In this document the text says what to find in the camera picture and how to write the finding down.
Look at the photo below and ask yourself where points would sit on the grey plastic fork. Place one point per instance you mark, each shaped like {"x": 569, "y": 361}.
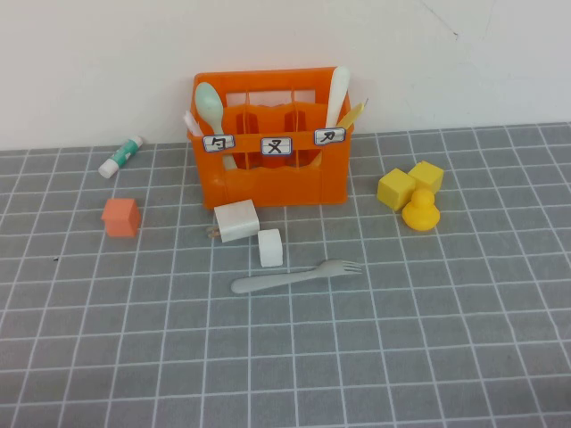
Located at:
{"x": 285, "y": 281}

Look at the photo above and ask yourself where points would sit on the orange plastic cutlery holder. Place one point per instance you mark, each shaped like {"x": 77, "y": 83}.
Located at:
{"x": 276, "y": 187}

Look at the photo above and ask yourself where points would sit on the white cube block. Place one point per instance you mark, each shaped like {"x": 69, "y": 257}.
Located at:
{"x": 270, "y": 249}

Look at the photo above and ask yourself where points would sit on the white plug charger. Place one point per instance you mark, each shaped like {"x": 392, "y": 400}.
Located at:
{"x": 236, "y": 220}

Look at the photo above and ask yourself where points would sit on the white fork character label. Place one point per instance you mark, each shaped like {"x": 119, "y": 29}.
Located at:
{"x": 276, "y": 145}

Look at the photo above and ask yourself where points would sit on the white knife character label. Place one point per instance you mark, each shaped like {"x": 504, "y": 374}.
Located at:
{"x": 330, "y": 136}

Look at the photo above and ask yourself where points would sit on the white spoon character label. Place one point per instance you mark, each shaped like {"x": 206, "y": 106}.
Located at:
{"x": 218, "y": 143}

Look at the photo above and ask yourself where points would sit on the yellow cube block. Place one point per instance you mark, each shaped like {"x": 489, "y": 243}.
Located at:
{"x": 428, "y": 176}
{"x": 393, "y": 189}

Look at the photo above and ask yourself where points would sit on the yellow flat strip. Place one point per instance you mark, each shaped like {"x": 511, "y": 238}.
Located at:
{"x": 350, "y": 117}

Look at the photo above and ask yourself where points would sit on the mint green plastic spoon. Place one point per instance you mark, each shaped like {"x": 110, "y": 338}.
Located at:
{"x": 209, "y": 104}

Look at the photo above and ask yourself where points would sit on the yellow rubber duck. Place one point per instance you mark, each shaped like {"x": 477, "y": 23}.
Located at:
{"x": 420, "y": 214}

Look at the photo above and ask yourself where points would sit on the cream white plastic knife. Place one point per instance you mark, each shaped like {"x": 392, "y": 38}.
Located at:
{"x": 340, "y": 84}

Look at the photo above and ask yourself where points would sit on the orange cube block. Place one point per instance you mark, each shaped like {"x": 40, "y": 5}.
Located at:
{"x": 120, "y": 218}

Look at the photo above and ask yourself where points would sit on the green white glue stick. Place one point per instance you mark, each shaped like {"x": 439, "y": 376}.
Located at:
{"x": 120, "y": 156}

